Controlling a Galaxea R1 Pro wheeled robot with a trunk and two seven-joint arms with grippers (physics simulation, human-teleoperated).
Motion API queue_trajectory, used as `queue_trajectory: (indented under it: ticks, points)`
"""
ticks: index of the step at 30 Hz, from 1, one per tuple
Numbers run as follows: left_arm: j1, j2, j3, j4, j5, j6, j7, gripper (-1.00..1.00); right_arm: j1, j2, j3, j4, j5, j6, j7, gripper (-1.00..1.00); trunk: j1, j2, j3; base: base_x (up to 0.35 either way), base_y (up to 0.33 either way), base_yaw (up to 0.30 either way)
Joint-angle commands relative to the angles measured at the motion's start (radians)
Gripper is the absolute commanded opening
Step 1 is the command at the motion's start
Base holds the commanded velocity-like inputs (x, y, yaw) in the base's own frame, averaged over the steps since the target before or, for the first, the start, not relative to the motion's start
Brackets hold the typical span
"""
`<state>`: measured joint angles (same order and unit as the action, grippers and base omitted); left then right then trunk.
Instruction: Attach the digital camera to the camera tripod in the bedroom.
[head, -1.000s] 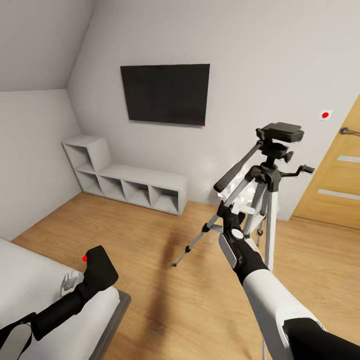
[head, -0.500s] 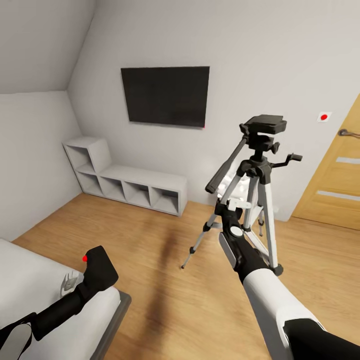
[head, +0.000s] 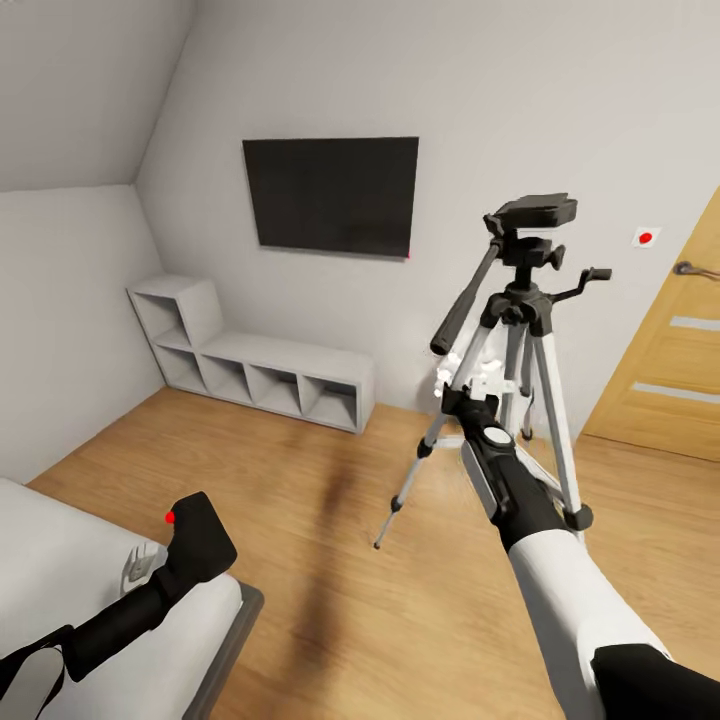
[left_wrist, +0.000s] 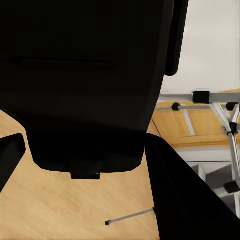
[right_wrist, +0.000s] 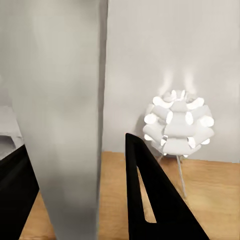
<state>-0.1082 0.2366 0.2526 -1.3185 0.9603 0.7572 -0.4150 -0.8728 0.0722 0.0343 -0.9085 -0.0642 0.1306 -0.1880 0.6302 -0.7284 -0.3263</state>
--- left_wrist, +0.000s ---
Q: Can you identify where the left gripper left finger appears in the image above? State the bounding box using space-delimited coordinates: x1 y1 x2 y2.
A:
0 133 26 193

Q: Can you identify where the camera tripod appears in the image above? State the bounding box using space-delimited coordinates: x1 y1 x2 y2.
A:
105 91 240 226

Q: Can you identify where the digital camera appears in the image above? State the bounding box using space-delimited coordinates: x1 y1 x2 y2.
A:
0 0 189 180

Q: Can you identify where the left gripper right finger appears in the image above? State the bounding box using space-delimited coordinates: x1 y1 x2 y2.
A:
144 132 240 240

